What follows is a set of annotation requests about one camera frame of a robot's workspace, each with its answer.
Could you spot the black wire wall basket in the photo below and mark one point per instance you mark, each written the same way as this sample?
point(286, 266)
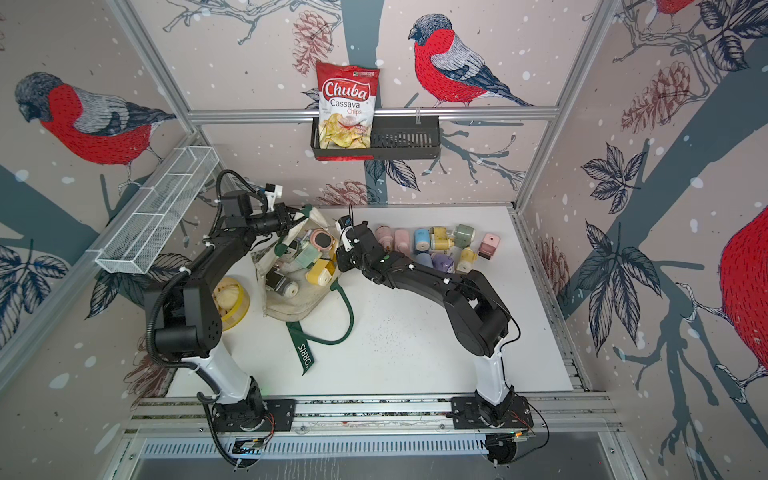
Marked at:
point(392, 138)

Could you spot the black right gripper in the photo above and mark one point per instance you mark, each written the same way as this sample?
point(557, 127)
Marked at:
point(341, 260)

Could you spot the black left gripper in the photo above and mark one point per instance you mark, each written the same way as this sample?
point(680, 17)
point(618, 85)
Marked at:
point(282, 218)

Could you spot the yellow bowl with buns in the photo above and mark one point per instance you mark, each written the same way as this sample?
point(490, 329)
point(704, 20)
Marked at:
point(232, 302)

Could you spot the pink square pencil sharpener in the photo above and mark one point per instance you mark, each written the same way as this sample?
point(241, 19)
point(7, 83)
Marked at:
point(489, 245)

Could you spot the cream green-handled tote bag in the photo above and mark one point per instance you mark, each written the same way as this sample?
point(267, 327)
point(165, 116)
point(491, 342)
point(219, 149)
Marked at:
point(286, 294)

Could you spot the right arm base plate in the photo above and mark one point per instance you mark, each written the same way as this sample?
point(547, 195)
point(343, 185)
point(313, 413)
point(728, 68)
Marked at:
point(474, 412)

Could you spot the light blue pencil sharpener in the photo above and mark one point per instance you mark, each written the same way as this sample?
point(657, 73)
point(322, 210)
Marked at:
point(424, 259)

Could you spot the pink dark-faced pencil sharpener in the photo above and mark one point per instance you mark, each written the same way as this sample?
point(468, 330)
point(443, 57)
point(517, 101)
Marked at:
point(322, 240)

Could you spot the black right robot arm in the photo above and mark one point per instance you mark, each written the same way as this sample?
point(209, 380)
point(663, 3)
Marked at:
point(477, 315)

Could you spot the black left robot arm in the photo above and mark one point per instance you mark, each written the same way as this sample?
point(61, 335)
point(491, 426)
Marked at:
point(183, 324)

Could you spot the white wire mesh shelf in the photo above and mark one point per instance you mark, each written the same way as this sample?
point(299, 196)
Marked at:
point(140, 239)

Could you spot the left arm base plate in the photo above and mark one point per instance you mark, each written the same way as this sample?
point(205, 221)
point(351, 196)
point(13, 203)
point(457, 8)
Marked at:
point(246, 416)

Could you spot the red Chuba cassava chips bag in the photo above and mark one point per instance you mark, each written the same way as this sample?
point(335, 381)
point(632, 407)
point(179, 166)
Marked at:
point(347, 98)

